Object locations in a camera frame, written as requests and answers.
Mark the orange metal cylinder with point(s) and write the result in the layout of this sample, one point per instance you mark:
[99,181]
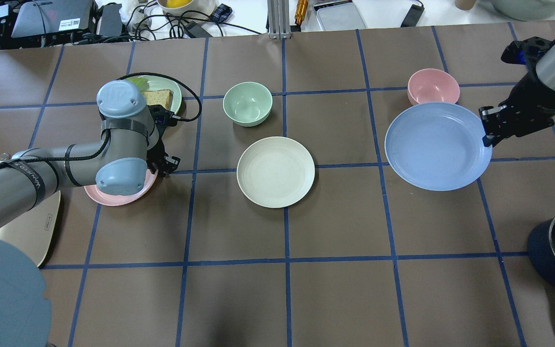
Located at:
[300,11]

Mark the pink plate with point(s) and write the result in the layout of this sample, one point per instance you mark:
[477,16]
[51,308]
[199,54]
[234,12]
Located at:
[120,200]

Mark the bread slice on plate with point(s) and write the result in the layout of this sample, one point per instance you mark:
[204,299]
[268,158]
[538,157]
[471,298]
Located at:
[163,98]

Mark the green plate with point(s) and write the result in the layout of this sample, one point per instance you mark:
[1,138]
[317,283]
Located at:
[158,83]

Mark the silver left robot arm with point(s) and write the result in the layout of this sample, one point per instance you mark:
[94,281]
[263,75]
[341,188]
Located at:
[130,145]

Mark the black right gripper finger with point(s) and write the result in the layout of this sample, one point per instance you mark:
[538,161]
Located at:
[489,118]

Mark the cream plate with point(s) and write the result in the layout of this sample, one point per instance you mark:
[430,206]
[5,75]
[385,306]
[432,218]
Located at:
[275,172]

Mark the cream bowl with toys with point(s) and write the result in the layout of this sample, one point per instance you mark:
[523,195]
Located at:
[203,6]

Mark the black power adapter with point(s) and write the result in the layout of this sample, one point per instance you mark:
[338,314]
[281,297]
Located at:
[413,16]

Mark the aluminium frame post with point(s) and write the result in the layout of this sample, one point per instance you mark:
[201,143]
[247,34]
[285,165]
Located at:
[278,19]

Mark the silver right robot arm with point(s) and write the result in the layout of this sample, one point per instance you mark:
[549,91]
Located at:
[545,69]

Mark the green bowl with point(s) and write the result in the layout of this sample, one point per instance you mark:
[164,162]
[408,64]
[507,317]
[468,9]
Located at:
[248,104]

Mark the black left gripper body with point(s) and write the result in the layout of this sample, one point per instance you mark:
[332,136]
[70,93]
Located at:
[164,163]

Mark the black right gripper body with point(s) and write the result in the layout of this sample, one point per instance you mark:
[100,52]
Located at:
[528,99]

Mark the yellow toy fruit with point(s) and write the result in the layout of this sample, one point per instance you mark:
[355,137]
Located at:
[177,3]

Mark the pink bowl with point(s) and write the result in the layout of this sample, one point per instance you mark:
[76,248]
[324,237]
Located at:
[432,85]

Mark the green lettuce leaf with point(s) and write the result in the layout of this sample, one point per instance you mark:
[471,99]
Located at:
[140,82]

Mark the blue plate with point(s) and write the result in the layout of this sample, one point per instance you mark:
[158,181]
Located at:
[437,146]

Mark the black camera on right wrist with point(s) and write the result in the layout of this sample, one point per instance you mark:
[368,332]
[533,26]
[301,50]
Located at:
[526,52]

